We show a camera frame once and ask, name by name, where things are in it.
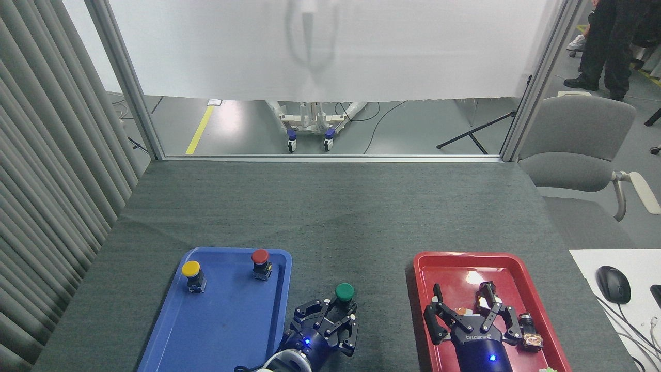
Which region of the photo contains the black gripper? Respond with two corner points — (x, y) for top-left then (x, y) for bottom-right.
(423, 283), (522, 372)
(281, 298), (360, 371)

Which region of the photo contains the green push button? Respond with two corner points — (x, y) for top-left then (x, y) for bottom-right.
(331, 283), (357, 317)

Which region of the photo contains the red push button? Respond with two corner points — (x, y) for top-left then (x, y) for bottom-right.
(251, 249), (273, 282)

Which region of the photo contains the yellow push button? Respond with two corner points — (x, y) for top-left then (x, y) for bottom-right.
(181, 260), (207, 293)

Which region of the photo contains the red plastic tray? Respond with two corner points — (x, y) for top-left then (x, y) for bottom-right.
(413, 252), (573, 372)

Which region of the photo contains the blue plastic tray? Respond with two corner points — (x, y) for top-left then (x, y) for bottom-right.
(137, 247), (293, 372)

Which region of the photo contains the black computer mouse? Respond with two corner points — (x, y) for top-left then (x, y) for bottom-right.
(596, 266), (632, 305)

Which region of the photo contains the white desk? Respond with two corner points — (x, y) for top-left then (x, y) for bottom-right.
(569, 249), (661, 372)

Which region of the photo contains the black tripod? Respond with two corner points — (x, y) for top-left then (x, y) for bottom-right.
(436, 75), (533, 155)

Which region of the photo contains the white stand on wheels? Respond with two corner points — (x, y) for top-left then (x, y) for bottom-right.
(265, 101), (369, 153)

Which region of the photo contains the grey office chair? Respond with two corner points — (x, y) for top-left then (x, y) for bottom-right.
(517, 91), (661, 223)

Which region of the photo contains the white hanging sheet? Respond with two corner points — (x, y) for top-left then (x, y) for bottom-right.
(107, 0), (567, 103)

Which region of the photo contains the person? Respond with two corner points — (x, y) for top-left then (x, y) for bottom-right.
(563, 0), (661, 102)

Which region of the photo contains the grey pleated curtain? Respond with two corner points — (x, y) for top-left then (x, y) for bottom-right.
(0, 0), (146, 372)

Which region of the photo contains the black switch block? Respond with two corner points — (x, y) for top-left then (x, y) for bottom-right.
(475, 281), (499, 312)

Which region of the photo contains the black switch with copper base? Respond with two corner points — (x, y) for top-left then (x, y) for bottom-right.
(517, 312), (545, 352)

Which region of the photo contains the grey mouse cable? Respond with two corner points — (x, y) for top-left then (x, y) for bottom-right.
(593, 294), (661, 365)

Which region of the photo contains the silver aluminium rail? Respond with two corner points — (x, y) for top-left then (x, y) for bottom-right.
(163, 153), (505, 164)

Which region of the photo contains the black floor cable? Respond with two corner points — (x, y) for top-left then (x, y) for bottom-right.
(363, 101), (408, 155)

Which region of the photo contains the silver aluminium post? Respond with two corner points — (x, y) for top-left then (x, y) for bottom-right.
(84, 0), (166, 161)
(499, 0), (585, 163)

